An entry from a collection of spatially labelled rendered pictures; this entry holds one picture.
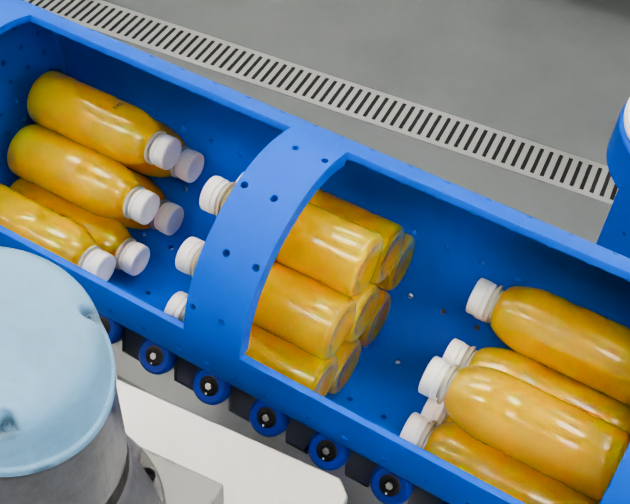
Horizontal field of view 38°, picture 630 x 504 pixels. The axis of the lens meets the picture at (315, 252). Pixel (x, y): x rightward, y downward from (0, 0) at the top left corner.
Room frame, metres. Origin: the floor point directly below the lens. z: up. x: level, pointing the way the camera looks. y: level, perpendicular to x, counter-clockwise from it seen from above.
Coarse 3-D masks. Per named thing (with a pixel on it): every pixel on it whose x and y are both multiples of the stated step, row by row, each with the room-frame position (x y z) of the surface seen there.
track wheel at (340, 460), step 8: (312, 440) 0.51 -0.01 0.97; (320, 440) 0.51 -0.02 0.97; (328, 440) 0.51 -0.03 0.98; (312, 448) 0.50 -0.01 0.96; (320, 448) 0.50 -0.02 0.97; (328, 448) 0.50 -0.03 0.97; (336, 448) 0.50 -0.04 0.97; (344, 448) 0.50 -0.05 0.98; (312, 456) 0.50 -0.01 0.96; (320, 456) 0.50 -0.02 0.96; (328, 456) 0.50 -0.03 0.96; (336, 456) 0.50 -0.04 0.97; (344, 456) 0.49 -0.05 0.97; (320, 464) 0.49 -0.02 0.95; (328, 464) 0.49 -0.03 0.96; (336, 464) 0.49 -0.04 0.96
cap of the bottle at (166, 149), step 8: (160, 136) 0.79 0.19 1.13; (168, 136) 0.79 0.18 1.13; (160, 144) 0.78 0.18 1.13; (168, 144) 0.78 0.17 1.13; (176, 144) 0.79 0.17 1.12; (152, 152) 0.77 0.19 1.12; (160, 152) 0.77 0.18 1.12; (168, 152) 0.78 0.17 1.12; (176, 152) 0.79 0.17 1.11; (152, 160) 0.77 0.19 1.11; (160, 160) 0.77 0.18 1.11; (168, 160) 0.78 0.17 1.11; (176, 160) 0.79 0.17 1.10; (168, 168) 0.78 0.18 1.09
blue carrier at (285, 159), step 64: (0, 0) 0.89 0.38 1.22; (0, 64) 0.88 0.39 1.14; (64, 64) 0.96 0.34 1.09; (128, 64) 0.90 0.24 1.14; (0, 128) 0.86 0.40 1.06; (192, 128) 0.87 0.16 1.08; (256, 128) 0.83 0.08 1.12; (320, 128) 0.73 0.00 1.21; (192, 192) 0.83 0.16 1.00; (256, 192) 0.61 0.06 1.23; (384, 192) 0.75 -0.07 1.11; (448, 192) 0.64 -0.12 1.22; (256, 256) 0.56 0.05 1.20; (448, 256) 0.71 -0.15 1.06; (512, 256) 0.68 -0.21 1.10; (576, 256) 0.57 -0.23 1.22; (128, 320) 0.58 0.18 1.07; (192, 320) 0.54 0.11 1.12; (448, 320) 0.66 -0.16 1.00; (256, 384) 0.50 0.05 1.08; (384, 384) 0.60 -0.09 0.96; (384, 448) 0.44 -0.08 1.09
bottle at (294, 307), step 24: (192, 264) 0.62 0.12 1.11; (264, 288) 0.58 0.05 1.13; (288, 288) 0.58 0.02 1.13; (312, 288) 0.58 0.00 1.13; (264, 312) 0.57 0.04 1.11; (288, 312) 0.56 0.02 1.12; (312, 312) 0.56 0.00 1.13; (336, 312) 0.56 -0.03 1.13; (288, 336) 0.55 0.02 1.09; (312, 336) 0.54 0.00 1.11; (336, 336) 0.56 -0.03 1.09
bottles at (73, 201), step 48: (48, 144) 0.80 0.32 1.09; (0, 192) 0.74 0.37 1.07; (48, 192) 0.79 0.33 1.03; (96, 192) 0.74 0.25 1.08; (144, 192) 0.75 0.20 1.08; (48, 240) 0.68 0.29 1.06; (96, 240) 0.72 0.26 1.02; (384, 288) 0.67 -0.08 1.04; (336, 384) 0.56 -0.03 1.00; (576, 384) 0.52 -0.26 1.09; (432, 432) 0.48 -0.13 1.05; (528, 480) 0.43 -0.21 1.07
